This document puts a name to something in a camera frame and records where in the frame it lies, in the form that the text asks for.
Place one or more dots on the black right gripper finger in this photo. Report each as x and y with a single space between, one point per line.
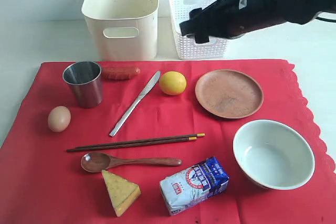
201 15
195 30

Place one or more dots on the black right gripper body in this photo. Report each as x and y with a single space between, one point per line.
233 18

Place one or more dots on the yellow lemon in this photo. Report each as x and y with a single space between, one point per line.
172 83

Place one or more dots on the brown egg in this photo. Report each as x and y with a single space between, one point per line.
59 119

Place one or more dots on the blue white milk carton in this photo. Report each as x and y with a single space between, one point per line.
193 185

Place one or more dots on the yellow cheese wedge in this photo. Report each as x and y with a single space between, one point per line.
122 192

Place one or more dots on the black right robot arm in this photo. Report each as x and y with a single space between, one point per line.
299 11

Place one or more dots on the white perforated plastic basket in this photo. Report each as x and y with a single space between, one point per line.
187 48

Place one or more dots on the cream plastic storage bin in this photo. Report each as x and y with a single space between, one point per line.
123 30

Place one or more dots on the brown wooden plate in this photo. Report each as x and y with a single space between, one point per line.
229 94

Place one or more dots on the stainless steel table knife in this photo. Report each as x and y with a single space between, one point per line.
148 87

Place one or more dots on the red tablecloth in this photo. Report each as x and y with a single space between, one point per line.
42 183

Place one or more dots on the stainless steel cup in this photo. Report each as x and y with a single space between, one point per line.
84 80

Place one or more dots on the pale green ceramic bowl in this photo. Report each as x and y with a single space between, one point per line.
273 155

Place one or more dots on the dark wooden spoon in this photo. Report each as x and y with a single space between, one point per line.
95 162

